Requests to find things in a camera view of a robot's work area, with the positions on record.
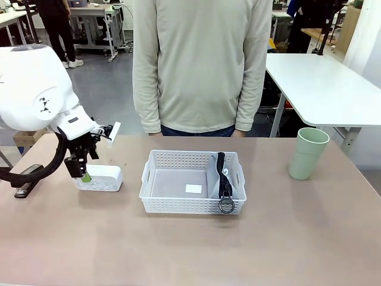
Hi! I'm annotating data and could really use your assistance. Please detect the person in dark jacket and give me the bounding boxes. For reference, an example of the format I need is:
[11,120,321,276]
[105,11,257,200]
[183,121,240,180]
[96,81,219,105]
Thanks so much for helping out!
[286,0,332,55]

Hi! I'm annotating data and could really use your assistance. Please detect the white power strip box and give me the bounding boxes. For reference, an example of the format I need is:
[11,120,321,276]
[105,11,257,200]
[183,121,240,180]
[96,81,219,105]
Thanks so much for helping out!
[73,165,124,192]

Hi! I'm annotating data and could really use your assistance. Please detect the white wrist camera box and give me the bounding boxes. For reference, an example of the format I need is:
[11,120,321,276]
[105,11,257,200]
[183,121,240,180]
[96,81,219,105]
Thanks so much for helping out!
[95,121,122,149]

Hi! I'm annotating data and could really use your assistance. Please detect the wooden top workbench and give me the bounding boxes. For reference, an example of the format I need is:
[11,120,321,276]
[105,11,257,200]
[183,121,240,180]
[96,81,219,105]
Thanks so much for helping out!
[300,26,343,55]

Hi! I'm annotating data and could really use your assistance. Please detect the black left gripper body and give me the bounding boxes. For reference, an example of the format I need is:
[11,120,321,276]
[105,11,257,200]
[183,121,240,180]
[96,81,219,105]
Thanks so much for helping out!
[65,133,101,163]

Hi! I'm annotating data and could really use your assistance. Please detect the person in black clothes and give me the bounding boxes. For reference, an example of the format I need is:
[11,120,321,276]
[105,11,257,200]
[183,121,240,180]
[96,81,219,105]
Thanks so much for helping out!
[35,0,85,69]

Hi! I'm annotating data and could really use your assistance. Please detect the white side table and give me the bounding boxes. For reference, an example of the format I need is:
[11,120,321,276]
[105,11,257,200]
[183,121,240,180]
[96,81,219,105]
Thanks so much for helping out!
[264,52,381,156]

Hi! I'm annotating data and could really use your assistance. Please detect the black stapler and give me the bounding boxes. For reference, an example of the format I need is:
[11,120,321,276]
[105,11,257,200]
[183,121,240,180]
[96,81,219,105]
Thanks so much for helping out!
[11,164,46,200]

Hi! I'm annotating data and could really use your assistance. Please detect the person in beige sweater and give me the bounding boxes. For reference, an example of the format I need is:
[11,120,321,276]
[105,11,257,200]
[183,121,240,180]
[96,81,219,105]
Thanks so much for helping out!
[132,0,273,138]

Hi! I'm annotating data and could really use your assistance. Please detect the black stand pole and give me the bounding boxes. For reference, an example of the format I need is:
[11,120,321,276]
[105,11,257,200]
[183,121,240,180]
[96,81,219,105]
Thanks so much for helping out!
[316,0,343,57]

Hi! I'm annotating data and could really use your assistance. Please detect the grey fabric pouch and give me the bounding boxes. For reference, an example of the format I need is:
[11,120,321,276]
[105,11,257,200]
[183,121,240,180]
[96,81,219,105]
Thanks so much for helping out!
[207,153,239,200]

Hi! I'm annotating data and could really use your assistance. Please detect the black lanyard with metal ring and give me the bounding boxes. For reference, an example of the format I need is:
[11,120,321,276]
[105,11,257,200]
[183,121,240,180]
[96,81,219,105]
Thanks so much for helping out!
[216,151,237,215]

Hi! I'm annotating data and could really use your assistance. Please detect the pale green plastic cup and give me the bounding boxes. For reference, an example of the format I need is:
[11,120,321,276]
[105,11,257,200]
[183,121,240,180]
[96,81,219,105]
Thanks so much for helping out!
[288,127,330,181]

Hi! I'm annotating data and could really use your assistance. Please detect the tall cardboard carton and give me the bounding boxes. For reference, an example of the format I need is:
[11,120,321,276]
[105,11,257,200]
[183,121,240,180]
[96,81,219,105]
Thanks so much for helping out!
[336,5,361,56]

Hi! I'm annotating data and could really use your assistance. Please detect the black corrugated cable hose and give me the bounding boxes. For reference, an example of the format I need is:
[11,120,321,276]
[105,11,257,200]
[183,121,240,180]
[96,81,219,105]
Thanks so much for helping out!
[0,126,68,181]

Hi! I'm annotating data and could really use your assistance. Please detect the white perforated plastic basket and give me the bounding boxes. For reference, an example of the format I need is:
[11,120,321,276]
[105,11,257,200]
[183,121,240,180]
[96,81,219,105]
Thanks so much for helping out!
[139,149,248,216]

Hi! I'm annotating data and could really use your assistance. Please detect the grey white workshop desk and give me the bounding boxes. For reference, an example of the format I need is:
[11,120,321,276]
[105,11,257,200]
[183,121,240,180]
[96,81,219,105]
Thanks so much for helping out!
[68,2,126,63]

